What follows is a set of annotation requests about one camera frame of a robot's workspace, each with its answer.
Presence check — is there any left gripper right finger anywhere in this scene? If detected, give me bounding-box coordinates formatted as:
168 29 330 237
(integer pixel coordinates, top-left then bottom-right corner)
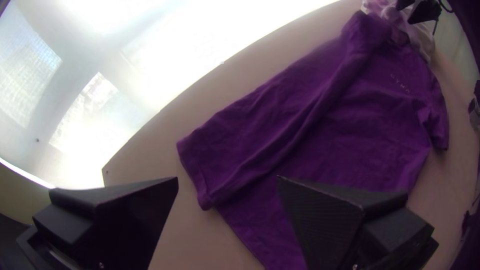
275 175 440 270

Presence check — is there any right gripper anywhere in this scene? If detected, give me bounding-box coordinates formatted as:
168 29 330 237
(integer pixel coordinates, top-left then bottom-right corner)
395 0 443 25

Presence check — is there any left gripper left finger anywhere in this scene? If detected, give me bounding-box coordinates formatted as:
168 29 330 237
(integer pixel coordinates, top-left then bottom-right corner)
15 176 180 270

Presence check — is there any dark t-shirt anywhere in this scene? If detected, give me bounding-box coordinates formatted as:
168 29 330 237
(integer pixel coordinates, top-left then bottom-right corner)
176 10 451 270

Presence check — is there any pile of folded clothes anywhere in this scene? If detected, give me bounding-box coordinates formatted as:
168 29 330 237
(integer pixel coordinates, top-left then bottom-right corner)
360 0 437 63

